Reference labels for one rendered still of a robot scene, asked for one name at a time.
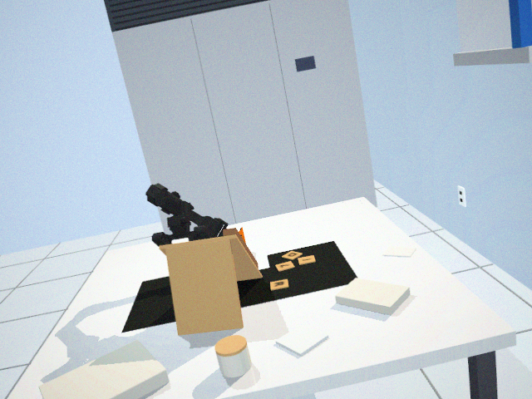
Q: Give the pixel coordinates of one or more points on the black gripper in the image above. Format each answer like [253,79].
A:
[200,232]

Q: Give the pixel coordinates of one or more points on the cream flat rectangular block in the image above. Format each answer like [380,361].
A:
[373,295]

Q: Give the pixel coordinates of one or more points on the tan tile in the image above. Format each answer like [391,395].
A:
[279,284]
[306,260]
[284,266]
[292,255]

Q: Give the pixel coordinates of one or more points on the white jar with tan lid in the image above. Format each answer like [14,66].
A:
[233,356]

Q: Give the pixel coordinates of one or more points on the tan flat board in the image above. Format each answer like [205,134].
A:
[203,278]

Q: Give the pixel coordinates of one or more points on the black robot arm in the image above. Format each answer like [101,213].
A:
[171,203]

